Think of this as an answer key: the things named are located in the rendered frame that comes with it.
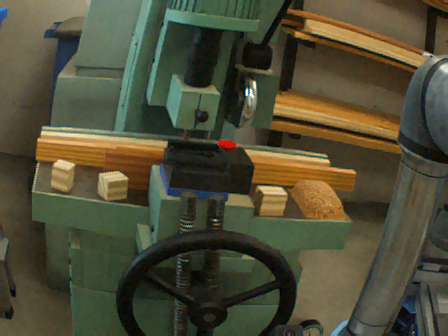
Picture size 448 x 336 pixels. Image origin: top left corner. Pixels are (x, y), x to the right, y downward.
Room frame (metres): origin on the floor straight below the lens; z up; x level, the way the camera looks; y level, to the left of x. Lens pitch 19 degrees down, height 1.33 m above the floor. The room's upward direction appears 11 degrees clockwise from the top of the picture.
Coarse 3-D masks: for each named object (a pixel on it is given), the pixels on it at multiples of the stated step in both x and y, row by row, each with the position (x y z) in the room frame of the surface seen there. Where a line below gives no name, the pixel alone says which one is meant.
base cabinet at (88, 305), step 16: (80, 288) 0.93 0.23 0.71; (80, 304) 0.93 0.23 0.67; (96, 304) 0.94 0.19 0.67; (112, 304) 0.95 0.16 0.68; (144, 304) 0.97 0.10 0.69; (160, 304) 0.98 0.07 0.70; (272, 304) 1.04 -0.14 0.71; (80, 320) 0.93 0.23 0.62; (96, 320) 0.94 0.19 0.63; (112, 320) 0.95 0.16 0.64; (144, 320) 0.97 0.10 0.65; (160, 320) 0.98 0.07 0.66; (240, 320) 1.02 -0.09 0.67; (256, 320) 1.03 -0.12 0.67
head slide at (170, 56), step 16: (160, 32) 1.28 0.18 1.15; (176, 32) 1.22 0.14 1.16; (192, 32) 1.22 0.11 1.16; (224, 32) 1.24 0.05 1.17; (160, 48) 1.22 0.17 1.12; (176, 48) 1.22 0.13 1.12; (224, 48) 1.24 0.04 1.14; (160, 64) 1.21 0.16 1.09; (176, 64) 1.22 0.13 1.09; (224, 64) 1.24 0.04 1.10; (160, 80) 1.21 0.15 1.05; (224, 80) 1.25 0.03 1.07; (160, 96) 1.21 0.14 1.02
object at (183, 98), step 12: (180, 84) 1.13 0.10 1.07; (168, 96) 1.21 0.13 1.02; (180, 96) 1.09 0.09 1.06; (192, 96) 1.09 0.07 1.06; (204, 96) 1.10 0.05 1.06; (216, 96) 1.10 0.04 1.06; (168, 108) 1.18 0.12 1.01; (180, 108) 1.09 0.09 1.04; (192, 108) 1.09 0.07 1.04; (204, 108) 1.10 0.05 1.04; (216, 108) 1.11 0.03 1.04; (180, 120) 1.09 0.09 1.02; (192, 120) 1.10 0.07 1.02; (216, 120) 1.12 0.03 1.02
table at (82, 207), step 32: (32, 192) 0.91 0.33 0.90; (64, 192) 0.94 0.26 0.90; (96, 192) 0.98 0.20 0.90; (128, 192) 1.01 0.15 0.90; (288, 192) 1.15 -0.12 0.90; (64, 224) 0.93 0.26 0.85; (96, 224) 0.94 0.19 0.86; (128, 224) 0.96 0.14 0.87; (256, 224) 1.01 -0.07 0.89; (288, 224) 1.03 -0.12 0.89; (320, 224) 1.04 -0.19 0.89; (224, 256) 0.91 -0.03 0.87
